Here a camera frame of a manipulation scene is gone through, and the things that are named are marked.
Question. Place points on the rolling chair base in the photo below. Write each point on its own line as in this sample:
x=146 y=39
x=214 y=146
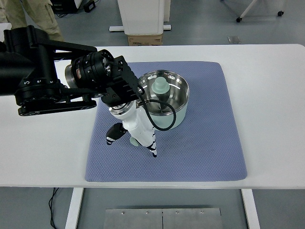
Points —
x=244 y=9

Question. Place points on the green pot with handle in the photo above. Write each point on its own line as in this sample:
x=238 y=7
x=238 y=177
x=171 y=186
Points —
x=169 y=87

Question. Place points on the white table leg right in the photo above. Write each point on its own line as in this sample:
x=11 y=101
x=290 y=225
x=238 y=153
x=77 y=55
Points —
x=250 y=209

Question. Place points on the white table leg left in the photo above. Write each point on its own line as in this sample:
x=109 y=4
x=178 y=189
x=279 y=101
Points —
x=74 y=208

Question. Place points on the person in beige trousers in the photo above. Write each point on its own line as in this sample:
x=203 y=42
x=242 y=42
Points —
x=40 y=11

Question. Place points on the grey floor socket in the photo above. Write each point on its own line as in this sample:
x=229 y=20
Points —
x=234 y=39

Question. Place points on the white table leg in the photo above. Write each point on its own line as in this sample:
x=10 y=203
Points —
x=250 y=209
x=74 y=208

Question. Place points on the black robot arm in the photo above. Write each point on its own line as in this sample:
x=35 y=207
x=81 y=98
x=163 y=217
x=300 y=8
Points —
x=47 y=76

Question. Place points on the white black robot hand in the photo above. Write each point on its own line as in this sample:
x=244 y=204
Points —
x=134 y=120

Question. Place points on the white cabinet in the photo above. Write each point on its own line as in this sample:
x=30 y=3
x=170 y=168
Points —
x=143 y=17

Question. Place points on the blue quilted mat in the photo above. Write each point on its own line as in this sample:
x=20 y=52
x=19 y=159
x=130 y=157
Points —
x=204 y=147

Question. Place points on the cardboard box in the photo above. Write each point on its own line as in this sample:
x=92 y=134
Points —
x=145 y=40

